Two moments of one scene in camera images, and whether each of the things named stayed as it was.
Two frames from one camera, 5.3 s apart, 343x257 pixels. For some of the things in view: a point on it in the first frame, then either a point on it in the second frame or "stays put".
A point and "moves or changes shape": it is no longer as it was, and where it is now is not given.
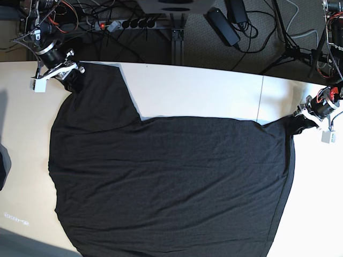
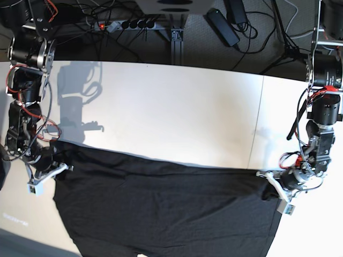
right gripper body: (322, 105) -> (291, 179)
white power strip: (127, 24) stays put
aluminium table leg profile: (177, 37) stays put
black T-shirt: (125, 186) moves or changes shape
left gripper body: (55, 63) -> (41, 167)
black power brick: (222, 26) stays put
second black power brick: (236, 10) stays put
